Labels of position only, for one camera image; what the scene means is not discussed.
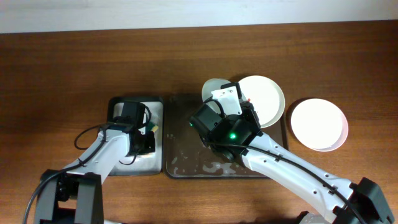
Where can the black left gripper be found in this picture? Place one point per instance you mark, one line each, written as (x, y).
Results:
(146, 143)

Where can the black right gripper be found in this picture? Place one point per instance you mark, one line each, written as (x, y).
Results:
(252, 112)

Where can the grey-green plate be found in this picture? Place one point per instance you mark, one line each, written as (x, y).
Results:
(208, 87)

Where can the yellow green sponge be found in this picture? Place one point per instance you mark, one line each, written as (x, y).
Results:
(151, 127)

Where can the cream white plate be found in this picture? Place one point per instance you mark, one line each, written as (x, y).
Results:
(266, 97)

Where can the pink plate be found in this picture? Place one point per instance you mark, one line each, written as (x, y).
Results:
(319, 125)

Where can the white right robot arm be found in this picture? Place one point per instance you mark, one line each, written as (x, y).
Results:
(336, 199)

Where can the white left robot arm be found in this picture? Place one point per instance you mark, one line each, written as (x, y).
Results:
(74, 193)

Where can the small metal tray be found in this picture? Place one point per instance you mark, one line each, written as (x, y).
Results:
(147, 164)

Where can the brown wet tray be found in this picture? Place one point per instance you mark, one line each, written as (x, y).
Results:
(185, 156)

